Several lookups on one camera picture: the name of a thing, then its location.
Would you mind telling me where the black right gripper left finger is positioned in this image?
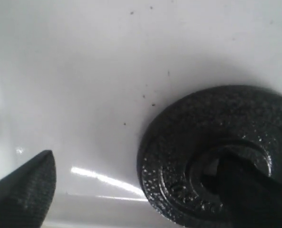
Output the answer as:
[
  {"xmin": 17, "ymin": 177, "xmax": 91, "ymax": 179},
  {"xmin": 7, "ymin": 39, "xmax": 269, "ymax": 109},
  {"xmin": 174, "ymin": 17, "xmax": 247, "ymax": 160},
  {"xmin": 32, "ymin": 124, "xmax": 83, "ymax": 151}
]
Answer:
[{"xmin": 0, "ymin": 150, "xmax": 57, "ymax": 228}]

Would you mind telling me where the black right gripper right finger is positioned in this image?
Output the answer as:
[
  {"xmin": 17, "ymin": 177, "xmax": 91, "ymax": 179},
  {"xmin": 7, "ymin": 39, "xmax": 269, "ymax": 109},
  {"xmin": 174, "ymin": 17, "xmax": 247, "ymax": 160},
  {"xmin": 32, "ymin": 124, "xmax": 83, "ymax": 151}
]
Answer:
[{"xmin": 216, "ymin": 153, "xmax": 282, "ymax": 228}]

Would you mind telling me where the black weight plate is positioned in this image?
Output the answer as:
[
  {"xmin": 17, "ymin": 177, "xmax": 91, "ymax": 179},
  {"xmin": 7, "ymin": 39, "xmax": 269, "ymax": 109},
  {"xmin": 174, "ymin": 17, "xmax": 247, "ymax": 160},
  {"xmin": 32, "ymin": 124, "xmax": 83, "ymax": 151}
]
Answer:
[{"xmin": 137, "ymin": 85, "xmax": 282, "ymax": 228}]

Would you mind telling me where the white rectangular tray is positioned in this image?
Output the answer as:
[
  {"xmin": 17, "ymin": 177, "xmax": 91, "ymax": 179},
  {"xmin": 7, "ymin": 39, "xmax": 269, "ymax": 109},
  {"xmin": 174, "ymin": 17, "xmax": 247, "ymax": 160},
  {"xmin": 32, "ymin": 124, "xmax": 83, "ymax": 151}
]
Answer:
[{"xmin": 0, "ymin": 0, "xmax": 282, "ymax": 228}]

